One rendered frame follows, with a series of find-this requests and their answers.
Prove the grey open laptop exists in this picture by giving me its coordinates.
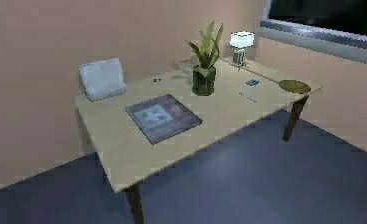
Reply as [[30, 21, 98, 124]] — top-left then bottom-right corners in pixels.
[[78, 57, 128, 102]]

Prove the light wooden table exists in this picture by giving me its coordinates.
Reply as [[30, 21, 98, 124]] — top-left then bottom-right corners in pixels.
[[74, 57, 323, 224]]

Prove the olive racket with long handle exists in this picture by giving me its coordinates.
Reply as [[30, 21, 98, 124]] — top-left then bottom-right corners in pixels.
[[224, 59, 312, 95]]

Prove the thin grey pen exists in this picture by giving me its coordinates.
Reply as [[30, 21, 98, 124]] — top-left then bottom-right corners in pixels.
[[238, 91, 257, 104]]

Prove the white table lamp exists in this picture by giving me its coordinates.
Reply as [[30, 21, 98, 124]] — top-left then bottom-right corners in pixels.
[[228, 30, 256, 67]]

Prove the green house plant in pot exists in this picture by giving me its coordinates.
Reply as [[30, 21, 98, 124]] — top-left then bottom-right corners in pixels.
[[185, 20, 225, 97]]

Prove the thin dark red suitcase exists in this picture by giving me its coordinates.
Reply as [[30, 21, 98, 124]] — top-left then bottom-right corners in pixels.
[[124, 93, 204, 146]]

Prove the grey framed window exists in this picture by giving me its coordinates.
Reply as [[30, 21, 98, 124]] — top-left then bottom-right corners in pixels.
[[259, 0, 367, 66]]

